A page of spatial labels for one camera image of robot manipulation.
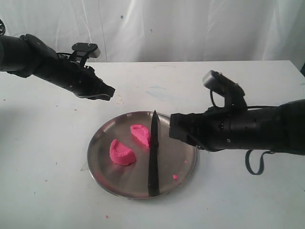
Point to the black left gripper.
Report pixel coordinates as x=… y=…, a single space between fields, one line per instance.
x=86 y=84

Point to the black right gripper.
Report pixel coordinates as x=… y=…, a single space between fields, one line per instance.
x=210 y=130

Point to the pink dough half piece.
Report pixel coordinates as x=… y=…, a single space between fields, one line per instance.
x=141 y=133

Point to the pink dough lump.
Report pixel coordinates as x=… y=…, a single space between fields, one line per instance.
x=121 y=154

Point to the black knife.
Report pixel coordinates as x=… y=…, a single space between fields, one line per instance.
x=153 y=174

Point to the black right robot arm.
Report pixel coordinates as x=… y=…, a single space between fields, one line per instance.
x=280 y=129

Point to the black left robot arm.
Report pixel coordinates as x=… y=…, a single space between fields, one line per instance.
x=27 y=55

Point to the white backdrop curtain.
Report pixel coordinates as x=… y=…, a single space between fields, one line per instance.
x=166 y=30

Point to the round stainless steel plate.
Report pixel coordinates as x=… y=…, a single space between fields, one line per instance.
x=131 y=182

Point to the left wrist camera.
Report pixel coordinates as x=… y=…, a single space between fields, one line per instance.
x=83 y=51

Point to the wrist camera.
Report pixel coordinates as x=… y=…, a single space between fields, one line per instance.
x=83 y=51
x=232 y=93

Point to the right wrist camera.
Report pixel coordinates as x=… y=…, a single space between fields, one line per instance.
x=232 y=93

